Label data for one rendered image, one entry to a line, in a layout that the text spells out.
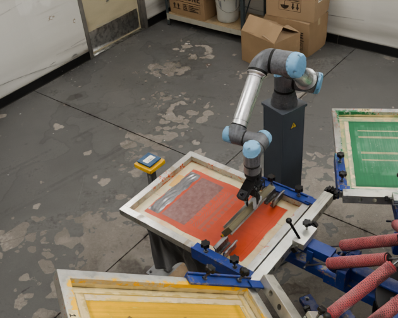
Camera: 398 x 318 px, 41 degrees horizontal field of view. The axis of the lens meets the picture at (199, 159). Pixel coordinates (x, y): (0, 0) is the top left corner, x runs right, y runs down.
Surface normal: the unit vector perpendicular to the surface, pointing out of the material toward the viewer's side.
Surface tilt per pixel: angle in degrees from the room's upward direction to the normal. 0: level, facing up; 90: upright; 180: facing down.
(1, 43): 90
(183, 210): 0
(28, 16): 90
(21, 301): 0
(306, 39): 90
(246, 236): 0
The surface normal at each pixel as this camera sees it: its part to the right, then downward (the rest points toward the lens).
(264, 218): -0.08, -0.79
